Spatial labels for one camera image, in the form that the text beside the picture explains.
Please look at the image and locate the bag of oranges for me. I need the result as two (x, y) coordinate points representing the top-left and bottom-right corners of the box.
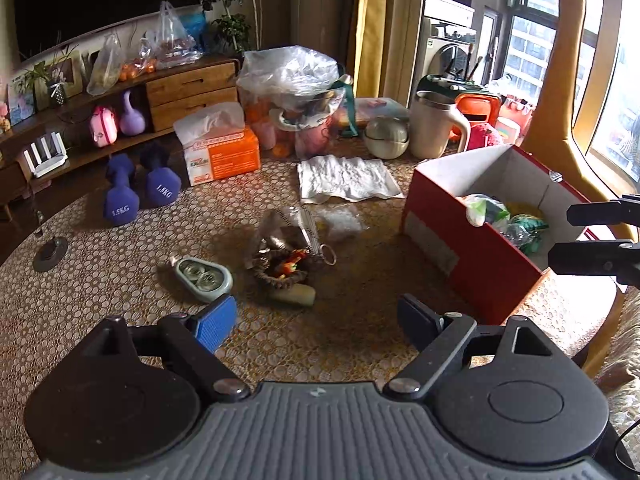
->
(120, 55), (158, 81)

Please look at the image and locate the large clear bag with pot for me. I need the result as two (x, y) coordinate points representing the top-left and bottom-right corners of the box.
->
(236, 45), (353, 158)

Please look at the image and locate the cream mug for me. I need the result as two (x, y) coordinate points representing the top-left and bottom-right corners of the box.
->
(409, 91), (472, 160)

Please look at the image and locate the white router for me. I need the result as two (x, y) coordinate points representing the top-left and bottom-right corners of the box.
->
(22, 131), (69, 178)

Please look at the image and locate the clear bag with white contents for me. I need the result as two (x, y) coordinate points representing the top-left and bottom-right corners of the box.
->
(317, 208), (365, 235)

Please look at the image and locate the silver foil snack bag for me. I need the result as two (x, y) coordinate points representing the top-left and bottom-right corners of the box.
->
(246, 205), (321, 266)

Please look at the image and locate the pale green oval case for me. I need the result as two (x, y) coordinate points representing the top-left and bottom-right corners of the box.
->
(169, 256), (234, 303)

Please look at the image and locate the black phone stand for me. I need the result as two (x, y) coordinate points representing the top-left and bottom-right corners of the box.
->
(32, 205), (69, 273)

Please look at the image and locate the black television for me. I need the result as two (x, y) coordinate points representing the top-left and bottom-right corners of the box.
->
(12, 0), (221, 63)

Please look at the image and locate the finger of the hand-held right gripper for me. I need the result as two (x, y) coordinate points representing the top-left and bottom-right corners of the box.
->
(566, 194), (640, 227)
(547, 240), (640, 288)

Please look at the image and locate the blue plastic pack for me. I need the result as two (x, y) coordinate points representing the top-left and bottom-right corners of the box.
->
(180, 10), (208, 53)

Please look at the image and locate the blue dumbbell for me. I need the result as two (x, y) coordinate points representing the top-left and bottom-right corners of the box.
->
(139, 141), (182, 207)
(103, 153), (141, 227)

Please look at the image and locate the small potted plant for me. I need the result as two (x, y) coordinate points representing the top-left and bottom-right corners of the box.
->
(20, 45), (81, 108)

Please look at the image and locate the light wooden photo frame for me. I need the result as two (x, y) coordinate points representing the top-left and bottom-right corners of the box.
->
(47, 55), (83, 98)

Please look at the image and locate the clear storage box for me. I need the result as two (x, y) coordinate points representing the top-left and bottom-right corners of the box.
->
(350, 97), (411, 126)

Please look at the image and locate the washing machine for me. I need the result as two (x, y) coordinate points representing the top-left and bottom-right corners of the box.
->
(417, 15), (483, 86)

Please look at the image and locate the yellow giraffe figure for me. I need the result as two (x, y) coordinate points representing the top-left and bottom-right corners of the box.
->
(520, 0), (640, 241)

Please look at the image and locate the small pink backpack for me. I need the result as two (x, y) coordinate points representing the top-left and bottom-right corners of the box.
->
(90, 105), (119, 148)

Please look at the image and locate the wet wipes pack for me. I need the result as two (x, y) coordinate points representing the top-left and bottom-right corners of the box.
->
(465, 194), (511, 228)

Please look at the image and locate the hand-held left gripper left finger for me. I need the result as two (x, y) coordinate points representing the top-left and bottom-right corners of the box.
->
(85, 294), (251, 403)

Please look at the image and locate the clear bag of fruit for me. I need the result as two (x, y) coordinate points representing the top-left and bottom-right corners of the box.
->
(86, 32), (123, 96)

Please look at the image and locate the blue picture frame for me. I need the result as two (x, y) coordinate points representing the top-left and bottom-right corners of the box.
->
(7, 77), (38, 126)

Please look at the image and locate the small cream cylinder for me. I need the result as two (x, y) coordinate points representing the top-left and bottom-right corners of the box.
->
(270, 284), (317, 309)

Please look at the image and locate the red cardboard box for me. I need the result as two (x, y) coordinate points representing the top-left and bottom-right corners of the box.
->
(401, 144), (603, 326)

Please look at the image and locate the crumpled white paper towel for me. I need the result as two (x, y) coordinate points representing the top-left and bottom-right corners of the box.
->
(297, 155), (403, 204)

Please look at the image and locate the purple kettlebell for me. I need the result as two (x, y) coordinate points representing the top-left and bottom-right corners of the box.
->
(118, 89), (147, 137)

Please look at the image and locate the white plastic bag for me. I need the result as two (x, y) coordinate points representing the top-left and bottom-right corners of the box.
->
(145, 1), (203, 69)

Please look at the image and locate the tall indoor plant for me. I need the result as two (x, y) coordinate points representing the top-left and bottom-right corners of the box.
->
(200, 0), (271, 53)

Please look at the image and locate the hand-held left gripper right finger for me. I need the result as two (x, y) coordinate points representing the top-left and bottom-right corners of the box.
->
(382, 294), (571, 403)

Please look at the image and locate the yellow curtain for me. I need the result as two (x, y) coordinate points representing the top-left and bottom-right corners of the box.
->
(347, 0), (388, 101)

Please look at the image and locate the wooden television cabinet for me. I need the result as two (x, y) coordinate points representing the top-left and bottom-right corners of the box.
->
(0, 52), (241, 221)

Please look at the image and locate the orange tissue box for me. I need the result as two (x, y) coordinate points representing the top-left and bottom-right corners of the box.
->
(173, 101), (262, 187)

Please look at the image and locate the braided rope toy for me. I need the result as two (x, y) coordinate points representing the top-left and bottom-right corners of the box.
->
(250, 249), (310, 291)

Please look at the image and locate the cream round lidded bowl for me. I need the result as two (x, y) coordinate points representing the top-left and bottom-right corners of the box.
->
(362, 116), (411, 160)

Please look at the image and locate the pink knitted ball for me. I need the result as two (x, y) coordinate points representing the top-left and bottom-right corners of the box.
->
(467, 121), (505, 152)

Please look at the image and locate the green patterned pouch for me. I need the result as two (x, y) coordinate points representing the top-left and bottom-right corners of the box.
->
(510, 214), (548, 253)

